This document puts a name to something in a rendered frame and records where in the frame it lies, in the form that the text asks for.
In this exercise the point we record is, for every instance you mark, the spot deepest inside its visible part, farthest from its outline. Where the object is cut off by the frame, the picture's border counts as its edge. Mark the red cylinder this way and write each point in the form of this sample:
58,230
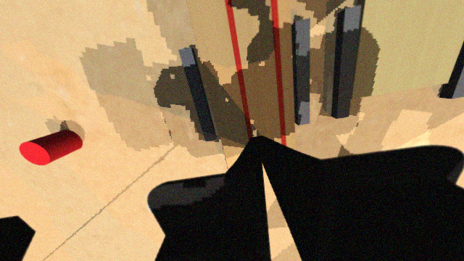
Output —
46,149

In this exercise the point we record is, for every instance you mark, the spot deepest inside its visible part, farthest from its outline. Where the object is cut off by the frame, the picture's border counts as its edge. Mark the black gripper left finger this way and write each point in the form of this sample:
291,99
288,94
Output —
239,193

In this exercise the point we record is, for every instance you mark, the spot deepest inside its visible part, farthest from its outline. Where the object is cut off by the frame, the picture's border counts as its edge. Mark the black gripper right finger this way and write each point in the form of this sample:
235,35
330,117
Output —
306,187

